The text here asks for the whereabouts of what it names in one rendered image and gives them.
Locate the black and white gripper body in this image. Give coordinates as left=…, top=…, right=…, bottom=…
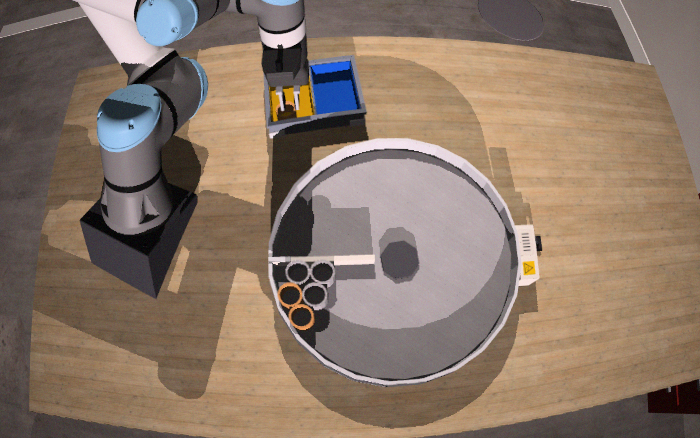
left=259, top=18, right=309, bottom=87

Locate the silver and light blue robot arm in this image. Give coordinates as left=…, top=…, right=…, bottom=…
left=73, top=0, right=305, bottom=236

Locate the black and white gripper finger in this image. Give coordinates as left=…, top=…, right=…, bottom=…
left=276, top=86, right=286, bottom=111
left=293, top=85, right=300, bottom=110

